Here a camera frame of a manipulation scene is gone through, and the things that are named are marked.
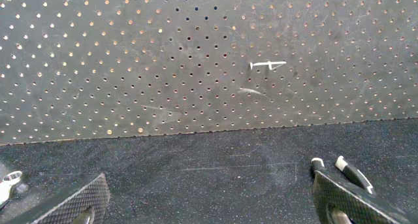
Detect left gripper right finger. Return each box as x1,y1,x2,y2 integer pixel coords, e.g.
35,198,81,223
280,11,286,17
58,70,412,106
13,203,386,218
312,170,418,224

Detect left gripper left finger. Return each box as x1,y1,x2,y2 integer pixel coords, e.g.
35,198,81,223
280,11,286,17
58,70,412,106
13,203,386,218
6,172,111,224

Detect black and white pliers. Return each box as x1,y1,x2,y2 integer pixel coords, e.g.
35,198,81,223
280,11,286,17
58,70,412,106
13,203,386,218
310,155,378,196

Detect wrench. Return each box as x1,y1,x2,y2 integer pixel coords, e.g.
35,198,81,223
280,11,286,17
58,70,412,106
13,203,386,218
0,170,24,210

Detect black pegboard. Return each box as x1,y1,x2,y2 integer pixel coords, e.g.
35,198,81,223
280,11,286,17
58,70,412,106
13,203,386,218
0,0,418,146

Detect metal hook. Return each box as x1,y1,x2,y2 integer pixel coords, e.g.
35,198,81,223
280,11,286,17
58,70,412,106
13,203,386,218
249,60,287,71

